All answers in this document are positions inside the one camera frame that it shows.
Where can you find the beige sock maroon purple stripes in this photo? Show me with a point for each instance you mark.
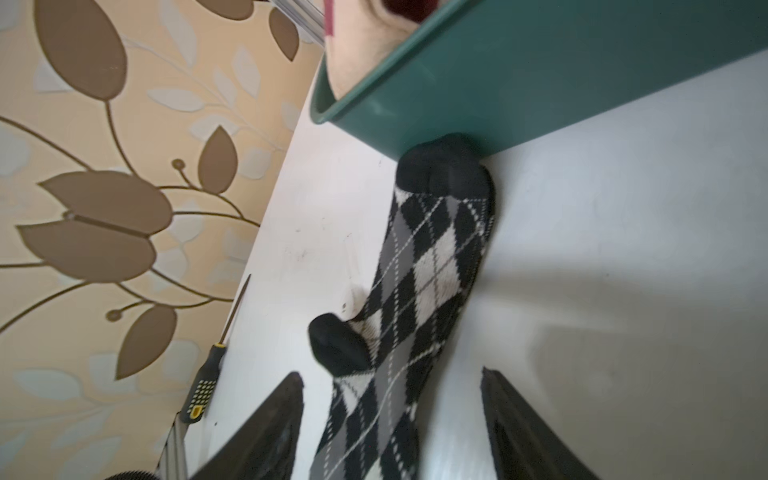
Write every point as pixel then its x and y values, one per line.
pixel 360 34

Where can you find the black grey argyle sock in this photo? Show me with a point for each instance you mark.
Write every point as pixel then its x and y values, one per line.
pixel 438 229

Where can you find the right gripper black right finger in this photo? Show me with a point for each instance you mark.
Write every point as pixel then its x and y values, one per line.
pixel 522 444

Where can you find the green plastic divided tray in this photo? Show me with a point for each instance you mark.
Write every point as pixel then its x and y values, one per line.
pixel 507 72

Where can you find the black yellow screwdriver on table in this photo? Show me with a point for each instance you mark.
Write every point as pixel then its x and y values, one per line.
pixel 206 378

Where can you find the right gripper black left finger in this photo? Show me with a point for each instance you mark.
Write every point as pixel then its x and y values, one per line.
pixel 265 446

